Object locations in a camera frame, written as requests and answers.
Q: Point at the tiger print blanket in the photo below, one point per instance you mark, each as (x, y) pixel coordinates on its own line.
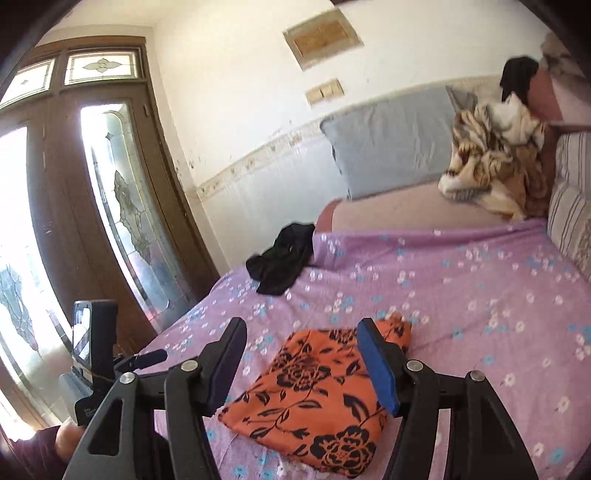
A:
(498, 152)

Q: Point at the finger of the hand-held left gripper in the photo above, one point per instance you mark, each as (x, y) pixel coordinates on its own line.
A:
(147, 359)

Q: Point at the purple floral bedsheet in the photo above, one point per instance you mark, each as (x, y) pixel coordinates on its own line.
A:
(461, 300)

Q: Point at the grey-blue pillow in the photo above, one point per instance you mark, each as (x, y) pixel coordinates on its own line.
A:
(392, 143)

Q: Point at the beige wall switch plate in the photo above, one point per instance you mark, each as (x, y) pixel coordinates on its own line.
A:
(325, 91)

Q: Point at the orange black floral garment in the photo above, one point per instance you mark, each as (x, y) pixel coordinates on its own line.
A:
(304, 387)

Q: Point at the brown wooden headboard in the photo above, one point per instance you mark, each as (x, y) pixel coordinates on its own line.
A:
(548, 152)

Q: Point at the small black hanging garment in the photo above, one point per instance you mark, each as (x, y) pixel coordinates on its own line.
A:
(519, 78)

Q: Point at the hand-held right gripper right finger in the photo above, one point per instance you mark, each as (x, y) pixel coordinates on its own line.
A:
(379, 364)

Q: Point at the recessed wall panel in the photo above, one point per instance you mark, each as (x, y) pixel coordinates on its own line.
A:
(323, 39)

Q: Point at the person's left hand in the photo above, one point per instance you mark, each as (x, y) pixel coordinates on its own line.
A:
(69, 441)

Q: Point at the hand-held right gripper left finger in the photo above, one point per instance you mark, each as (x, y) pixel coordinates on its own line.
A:
(226, 364)

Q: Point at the pink mattress cover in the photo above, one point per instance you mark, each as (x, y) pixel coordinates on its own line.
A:
(415, 207)

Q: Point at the striped pillow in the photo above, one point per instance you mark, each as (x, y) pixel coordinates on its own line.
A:
(572, 217)

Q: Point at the brown stained glass door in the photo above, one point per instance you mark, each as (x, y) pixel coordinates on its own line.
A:
(74, 194)

